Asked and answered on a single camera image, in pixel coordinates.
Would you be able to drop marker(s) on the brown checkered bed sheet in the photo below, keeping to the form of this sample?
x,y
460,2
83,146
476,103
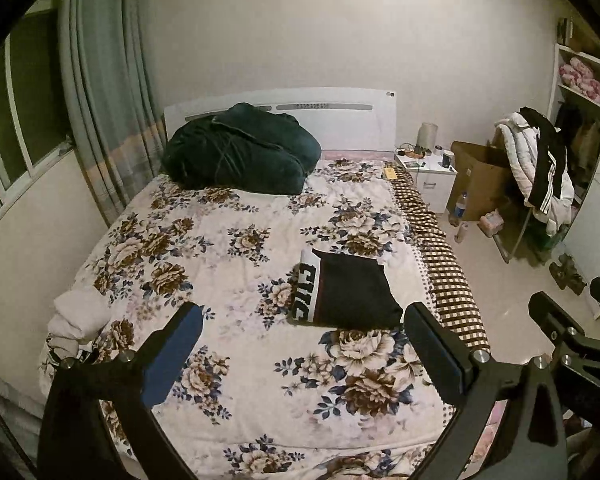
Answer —
x,y
450,270

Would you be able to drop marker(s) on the black white red knit sweater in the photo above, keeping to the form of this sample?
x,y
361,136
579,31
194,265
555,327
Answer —
x,y
355,290

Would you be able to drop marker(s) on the pink floral blanket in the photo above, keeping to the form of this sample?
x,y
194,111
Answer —
x,y
585,80

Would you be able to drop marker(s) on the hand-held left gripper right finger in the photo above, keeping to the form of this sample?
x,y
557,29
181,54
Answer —
x,y
437,355

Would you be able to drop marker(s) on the pink packet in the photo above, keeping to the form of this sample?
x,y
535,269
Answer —
x,y
491,222

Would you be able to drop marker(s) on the white wardrobe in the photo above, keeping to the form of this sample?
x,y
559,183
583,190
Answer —
x,y
592,240

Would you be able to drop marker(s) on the black white-striped jacket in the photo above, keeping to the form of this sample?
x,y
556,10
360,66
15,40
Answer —
x,y
550,160

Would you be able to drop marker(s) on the white headboard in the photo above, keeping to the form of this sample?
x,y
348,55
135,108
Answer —
x,y
350,125

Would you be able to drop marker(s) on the white cloth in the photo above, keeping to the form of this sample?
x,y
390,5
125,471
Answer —
x,y
77,315

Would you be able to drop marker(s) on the cardboard box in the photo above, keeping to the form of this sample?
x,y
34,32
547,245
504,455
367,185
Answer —
x,y
480,180

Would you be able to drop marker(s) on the striped grey-green curtain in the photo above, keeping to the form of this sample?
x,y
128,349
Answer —
x,y
105,85

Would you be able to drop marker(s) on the small clear bottle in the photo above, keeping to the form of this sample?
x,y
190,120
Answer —
x,y
461,232

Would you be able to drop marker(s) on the blue-label plastic bottle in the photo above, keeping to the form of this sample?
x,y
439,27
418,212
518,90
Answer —
x,y
460,207

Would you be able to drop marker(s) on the table lamp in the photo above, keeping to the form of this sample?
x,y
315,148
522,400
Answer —
x,y
426,135

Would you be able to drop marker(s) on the white-framed window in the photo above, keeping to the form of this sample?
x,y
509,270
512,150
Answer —
x,y
35,85

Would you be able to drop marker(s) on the yellow packet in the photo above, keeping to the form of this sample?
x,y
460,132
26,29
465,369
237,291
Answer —
x,y
391,173

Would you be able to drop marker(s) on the chair with jackets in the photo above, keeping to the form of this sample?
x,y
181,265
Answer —
x,y
520,160

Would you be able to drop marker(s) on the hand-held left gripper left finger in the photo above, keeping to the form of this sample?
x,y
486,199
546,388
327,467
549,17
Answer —
x,y
172,355

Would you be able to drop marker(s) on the metal-legged chair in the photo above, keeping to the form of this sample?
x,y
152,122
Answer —
x,y
502,250

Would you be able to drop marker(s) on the brown slipper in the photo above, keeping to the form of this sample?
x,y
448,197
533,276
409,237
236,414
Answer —
x,y
563,263
575,283

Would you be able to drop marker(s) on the dark green quilt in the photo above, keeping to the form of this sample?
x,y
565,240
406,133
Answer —
x,y
240,155

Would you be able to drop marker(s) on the black cup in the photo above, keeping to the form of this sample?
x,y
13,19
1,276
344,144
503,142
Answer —
x,y
447,159

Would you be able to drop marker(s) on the hanging brown garment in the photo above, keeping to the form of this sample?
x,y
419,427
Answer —
x,y
589,142

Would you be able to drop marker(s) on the white nightstand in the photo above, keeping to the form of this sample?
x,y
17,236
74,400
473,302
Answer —
x,y
435,180

